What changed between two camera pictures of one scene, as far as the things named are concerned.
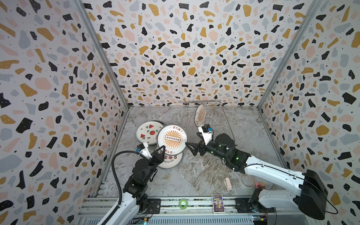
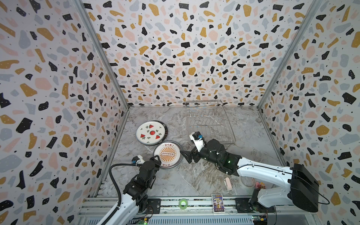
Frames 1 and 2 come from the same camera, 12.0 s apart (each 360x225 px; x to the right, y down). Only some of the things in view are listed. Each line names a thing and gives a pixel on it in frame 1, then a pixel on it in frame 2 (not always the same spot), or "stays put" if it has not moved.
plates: (199, 115) to (168, 153)
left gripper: (157, 157) stays put
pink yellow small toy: (260, 184) stays put
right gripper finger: (200, 148) to (187, 154)
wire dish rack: (214, 116) stays put
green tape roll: (183, 204) stays put
